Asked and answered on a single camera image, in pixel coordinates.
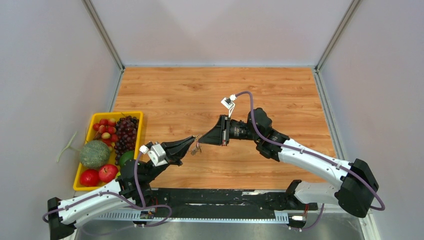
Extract green netted melon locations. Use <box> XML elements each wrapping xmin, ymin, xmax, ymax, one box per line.
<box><xmin>79</xmin><ymin>140</ymin><xmax>111</xmax><ymax>169</ymax></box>

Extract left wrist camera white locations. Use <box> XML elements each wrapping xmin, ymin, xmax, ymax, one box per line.
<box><xmin>138</xmin><ymin>142</ymin><xmax>168</xmax><ymax>167</ymax></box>

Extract dark purple grape bunch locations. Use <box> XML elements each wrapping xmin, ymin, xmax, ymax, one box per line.
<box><xmin>113</xmin><ymin>115</ymin><xmax>140</xmax><ymax>165</ymax></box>

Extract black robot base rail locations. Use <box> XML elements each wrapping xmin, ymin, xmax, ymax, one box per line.
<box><xmin>111</xmin><ymin>188</ymin><xmax>319</xmax><ymax>228</ymax></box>

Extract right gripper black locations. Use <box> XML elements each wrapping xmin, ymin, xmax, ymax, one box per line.
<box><xmin>198</xmin><ymin>114</ymin><xmax>261</xmax><ymax>146</ymax></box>

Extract green plant stem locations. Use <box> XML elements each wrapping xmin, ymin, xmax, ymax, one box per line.
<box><xmin>56</xmin><ymin>131</ymin><xmax>81</xmax><ymax>163</ymax></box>

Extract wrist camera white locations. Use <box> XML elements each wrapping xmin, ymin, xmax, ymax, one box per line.
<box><xmin>221</xmin><ymin>94</ymin><xmax>237</xmax><ymax>118</ymax></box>
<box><xmin>138</xmin><ymin>142</ymin><xmax>168</xmax><ymax>167</ymax></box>

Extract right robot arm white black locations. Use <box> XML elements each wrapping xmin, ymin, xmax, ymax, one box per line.
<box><xmin>198</xmin><ymin>108</ymin><xmax>385</xmax><ymax>218</ymax></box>

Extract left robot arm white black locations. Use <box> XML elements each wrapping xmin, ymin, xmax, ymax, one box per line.
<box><xmin>42</xmin><ymin>135</ymin><xmax>196</xmax><ymax>240</ymax></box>

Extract yellow plastic tray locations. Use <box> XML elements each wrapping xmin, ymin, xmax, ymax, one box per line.
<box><xmin>73</xmin><ymin>111</ymin><xmax>143</xmax><ymax>192</ymax></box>

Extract small red fruits pile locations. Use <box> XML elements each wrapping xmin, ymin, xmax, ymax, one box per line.
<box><xmin>91</xmin><ymin>118</ymin><xmax>118</xmax><ymax>147</ymax></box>

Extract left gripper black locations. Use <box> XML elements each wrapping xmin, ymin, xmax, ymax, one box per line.
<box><xmin>143</xmin><ymin>135</ymin><xmax>196</xmax><ymax>183</ymax></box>

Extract red apple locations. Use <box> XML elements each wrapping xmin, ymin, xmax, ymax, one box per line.
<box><xmin>98</xmin><ymin>164</ymin><xmax>119</xmax><ymax>183</ymax></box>

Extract green avocado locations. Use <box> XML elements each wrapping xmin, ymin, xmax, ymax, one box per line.
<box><xmin>118</xmin><ymin>150</ymin><xmax>135</xmax><ymax>168</ymax></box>

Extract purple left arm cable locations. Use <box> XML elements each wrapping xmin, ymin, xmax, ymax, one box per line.
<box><xmin>42</xmin><ymin>150</ymin><xmax>148</xmax><ymax>223</ymax></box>

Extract red tomato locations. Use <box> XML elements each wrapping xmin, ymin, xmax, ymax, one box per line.
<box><xmin>79</xmin><ymin>169</ymin><xmax>100</xmax><ymax>187</ymax></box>

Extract metal keyring with keys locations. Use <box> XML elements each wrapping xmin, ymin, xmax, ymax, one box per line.
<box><xmin>190</xmin><ymin>134</ymin><xmax>203</xmax><ymax>156</ymax></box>

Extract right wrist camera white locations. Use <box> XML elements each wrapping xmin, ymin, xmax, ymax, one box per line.
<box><xmin>221</xmin><ymin>94</ymin><xmax>237</xmax><ymax>118</ymax></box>

